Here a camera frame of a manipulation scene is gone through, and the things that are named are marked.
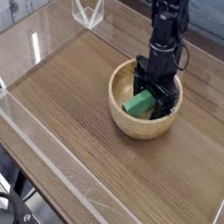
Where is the black metal mount plate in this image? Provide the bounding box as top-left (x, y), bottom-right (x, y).
top-left (9, 190), bottom-right (41, 224)

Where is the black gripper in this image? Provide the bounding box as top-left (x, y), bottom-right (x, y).
top-left (133, 44), bottom-right (182, 120)

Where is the clear acrylic enclosure wall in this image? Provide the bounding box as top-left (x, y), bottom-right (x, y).
top-left (0, 0), bottom-right (224, 224)

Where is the black table leg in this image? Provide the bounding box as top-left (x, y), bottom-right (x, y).
top-left (14, 171), bottom-right (26, 197)

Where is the brown wooden bowl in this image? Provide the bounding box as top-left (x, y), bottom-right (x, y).
top-left (108, 59), bottom-right (184, 140)

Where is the green rectangular block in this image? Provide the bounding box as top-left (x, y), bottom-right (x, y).
top-left (121, 89), bottom-right (156, 117)

